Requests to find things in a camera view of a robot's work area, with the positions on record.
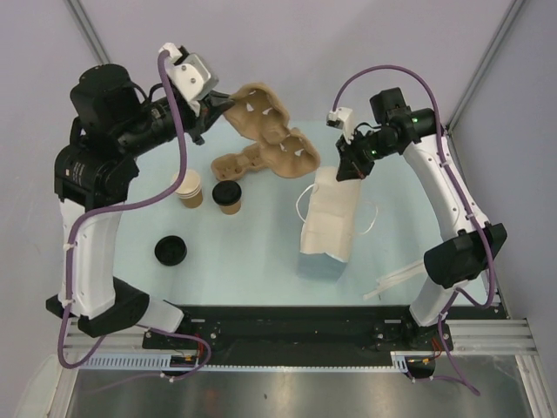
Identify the brown cardboard cup carrier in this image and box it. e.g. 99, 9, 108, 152
225, 83, 321, 179

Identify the white slotted cable duct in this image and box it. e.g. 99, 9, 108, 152
82, 354, 408, 374

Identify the aluminium frame rail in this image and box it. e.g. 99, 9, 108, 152
448, 320, 537, 355

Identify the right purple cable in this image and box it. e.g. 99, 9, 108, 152
332, 64, 497, 397

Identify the white wrapped straw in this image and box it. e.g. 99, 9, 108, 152
377, 261, 426, 285
377, 274, 414, 288
362, 278, 424, 300

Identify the purple cable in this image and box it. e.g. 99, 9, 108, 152
332, 64, 497, 397
57, 51, 212, 393

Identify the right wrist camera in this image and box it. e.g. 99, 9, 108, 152
326, 107, 356, 144

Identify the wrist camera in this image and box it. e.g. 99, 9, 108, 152
158, 43, 219, 115
326, 107, 356, 144

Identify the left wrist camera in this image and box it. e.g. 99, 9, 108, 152
158, 43, 219, 115

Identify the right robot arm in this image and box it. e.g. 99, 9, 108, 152
326, 88, 507, 349

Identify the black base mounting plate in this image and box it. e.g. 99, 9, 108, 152
138, 304, 508, 369

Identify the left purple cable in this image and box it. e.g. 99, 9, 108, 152
57, 51, 212, 393

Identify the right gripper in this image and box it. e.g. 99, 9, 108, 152
337, 128, 398, 182

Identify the stack of paper cups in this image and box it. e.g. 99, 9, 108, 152
176, 169, 203, 209

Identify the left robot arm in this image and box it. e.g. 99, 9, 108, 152
46, 64, 192, 348

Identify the black plastic cup lid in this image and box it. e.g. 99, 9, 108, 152
211, 180, 242, 206

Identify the stack of black lids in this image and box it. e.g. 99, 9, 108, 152
154, 235, 188, 266

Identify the light blue table mat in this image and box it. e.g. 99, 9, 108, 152
114, 122, 442, 306

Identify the light blue paper bag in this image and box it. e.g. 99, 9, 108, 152
297, 166, 379, 281

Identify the brown paper coffee cup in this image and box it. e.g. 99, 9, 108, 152
218, 200, 241, 215

